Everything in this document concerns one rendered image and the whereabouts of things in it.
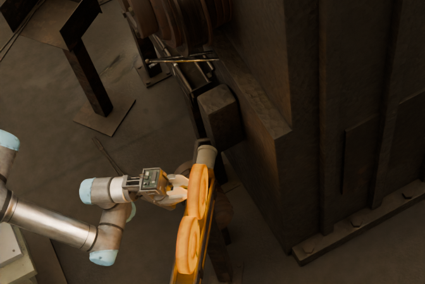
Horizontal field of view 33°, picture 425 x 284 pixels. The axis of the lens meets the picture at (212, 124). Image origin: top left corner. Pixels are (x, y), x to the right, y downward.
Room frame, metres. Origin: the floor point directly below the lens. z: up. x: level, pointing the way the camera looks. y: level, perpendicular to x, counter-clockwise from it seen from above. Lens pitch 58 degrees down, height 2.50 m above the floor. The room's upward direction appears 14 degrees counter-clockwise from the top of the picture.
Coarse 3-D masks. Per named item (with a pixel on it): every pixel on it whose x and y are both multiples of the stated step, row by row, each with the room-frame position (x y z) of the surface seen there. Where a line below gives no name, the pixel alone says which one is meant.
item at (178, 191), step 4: (176, 188) 0.89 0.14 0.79; (180, 188) 0.89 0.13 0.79; (168, 192) 0.90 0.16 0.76; (172, 192) 0.90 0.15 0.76; (176, 192) 0.89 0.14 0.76; (180, 192) 0.89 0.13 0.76; (184, 192) 0.89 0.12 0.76; (172, 196) 0.89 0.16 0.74; (176, 196) 0.89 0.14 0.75; (180, 196) 0.89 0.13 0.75; (184, 196) 0.88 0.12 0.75
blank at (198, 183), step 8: (192, 168) 0.93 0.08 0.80; (200, 168) 0.93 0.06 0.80; (192, 176) 0.90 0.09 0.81; (200, 176) 0.90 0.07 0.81; (192, 184) 0.88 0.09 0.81; (200, 184) 0.88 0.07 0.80; (192, 192) 0.86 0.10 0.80; (200, 192) 0.87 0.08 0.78; (192, 200) 0.85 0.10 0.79; (200, 200) 0.85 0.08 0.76; (192, 208) 0.83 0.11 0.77; (200, 208) 0.84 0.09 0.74; (200, 216) 0.83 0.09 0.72
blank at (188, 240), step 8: (184, 216) 0.82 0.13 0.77; (192, 216) 0.81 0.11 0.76; (184, 224) 0.78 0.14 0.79; (192, 224) 0.78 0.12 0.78; (184, 232) 0.76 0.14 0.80; (192, 232) 0.77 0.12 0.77; (176, 240) 0.74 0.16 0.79; (184, 240) 0.74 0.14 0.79; (192, 240) 0.77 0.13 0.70; (176, 248) 0.72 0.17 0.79; (184, 248) 0.72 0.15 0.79; (192, 248) 0.75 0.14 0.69; (176, 256) 0.71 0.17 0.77; (184, 256) 0.70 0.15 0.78; (192, 256) 0.73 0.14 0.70; (176, 264) 0.69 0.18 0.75; (184, 264) 0.69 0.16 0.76; (192, 264) 0.70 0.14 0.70; (184, 272) 0.68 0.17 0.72; (192, 272) 0.69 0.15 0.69
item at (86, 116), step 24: (24, 0) 1.85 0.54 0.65; (48, 0) 1.88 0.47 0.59; (72, 0) 1.84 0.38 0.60; (96, 0) 1.76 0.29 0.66; (48, 24) 1.76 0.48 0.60; (72, 24) 1.65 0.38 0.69; (72, 48) 1.62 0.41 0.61; (96, 72) 1.75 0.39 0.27; (96, 96) 1.71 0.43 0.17; (120, 96) 1.80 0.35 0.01; (96, 120) 1.71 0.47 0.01; (120, 120) 1.68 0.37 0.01
